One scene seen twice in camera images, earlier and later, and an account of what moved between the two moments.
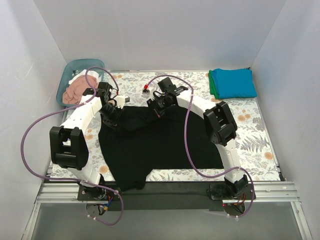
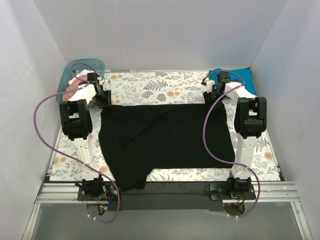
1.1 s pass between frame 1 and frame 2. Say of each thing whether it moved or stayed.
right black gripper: moved
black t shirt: stayed
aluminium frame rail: stayed
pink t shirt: stayed
